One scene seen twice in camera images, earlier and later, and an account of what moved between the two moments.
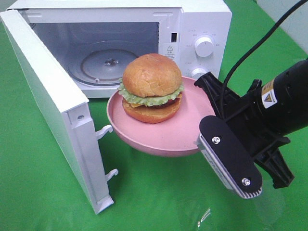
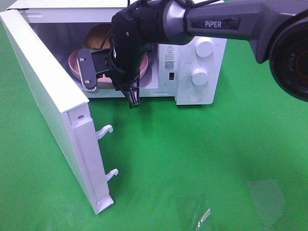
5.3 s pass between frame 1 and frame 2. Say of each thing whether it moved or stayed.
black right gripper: moved
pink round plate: moved
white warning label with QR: stayed
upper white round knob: stayed
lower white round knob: stayed
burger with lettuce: moved
